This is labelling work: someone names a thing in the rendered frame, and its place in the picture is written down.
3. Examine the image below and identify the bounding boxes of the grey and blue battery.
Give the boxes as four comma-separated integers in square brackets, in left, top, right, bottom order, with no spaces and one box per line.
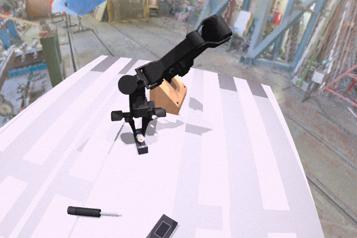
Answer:
[136,131,144,142]

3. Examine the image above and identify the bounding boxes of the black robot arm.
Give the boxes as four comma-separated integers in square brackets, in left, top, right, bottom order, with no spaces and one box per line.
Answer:
[118,15,232,119]

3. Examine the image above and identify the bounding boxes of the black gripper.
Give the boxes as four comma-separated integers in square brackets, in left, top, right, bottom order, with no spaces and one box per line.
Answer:
[111,93,166,139]

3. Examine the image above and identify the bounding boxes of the black-handled screwdriver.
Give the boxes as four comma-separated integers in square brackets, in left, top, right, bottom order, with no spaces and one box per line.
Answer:
[67,206,122,217]

